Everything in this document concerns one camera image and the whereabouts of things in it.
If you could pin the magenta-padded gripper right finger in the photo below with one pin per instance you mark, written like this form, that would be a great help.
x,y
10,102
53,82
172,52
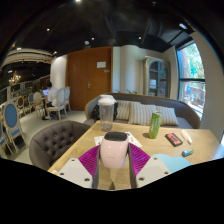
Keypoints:
x,y
140,158

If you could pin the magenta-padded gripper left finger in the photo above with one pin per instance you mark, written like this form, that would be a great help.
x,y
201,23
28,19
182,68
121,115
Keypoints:
x,y
88,160

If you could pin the pink and black computer mouse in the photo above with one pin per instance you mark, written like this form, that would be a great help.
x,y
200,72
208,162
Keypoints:
x,y
114,151

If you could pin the green drink can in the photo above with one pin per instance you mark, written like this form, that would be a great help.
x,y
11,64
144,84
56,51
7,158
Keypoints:
x,y
154,126

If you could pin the grey tufted armchair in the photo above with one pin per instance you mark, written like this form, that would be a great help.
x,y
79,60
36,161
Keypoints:
x,y
55,141

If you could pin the black and red flat case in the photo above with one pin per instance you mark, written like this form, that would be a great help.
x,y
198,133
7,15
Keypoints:
x,y
173,139

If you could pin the black bag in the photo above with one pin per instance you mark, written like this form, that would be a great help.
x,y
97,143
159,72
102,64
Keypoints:
x,y
95,112

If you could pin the small teal object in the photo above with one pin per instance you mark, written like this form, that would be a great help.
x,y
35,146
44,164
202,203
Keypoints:
x,y
187,152

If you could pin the clear shaker bottle white lid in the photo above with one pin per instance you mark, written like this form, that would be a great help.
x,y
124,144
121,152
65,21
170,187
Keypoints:
x,y
106,115

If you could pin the white tube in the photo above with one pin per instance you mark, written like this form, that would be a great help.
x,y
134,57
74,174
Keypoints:
x,y
186,136

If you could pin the brown curved sofa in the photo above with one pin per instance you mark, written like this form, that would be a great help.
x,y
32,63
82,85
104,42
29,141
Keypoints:
x,y
186,113

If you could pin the white round-back chair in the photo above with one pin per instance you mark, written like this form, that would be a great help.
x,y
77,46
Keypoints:
x,y
60,100

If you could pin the person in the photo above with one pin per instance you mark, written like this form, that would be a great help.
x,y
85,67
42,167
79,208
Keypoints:
x,y
51,95

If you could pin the brown wooden door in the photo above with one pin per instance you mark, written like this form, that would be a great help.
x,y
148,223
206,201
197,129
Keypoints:
x,y
81,83

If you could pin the glass-door cabinet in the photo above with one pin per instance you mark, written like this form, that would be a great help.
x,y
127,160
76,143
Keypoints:
x,y
157,76

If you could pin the group of blue round-back chairs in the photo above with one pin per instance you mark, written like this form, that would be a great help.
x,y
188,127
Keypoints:
x,y
10,116

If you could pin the white door sign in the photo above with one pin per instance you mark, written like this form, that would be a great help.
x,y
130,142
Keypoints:
x,y
101,64

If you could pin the large window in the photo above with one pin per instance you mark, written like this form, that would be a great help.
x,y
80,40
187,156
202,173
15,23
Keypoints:
x,y
191,76

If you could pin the chandelier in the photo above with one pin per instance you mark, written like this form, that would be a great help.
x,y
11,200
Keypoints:
x,y
14,78

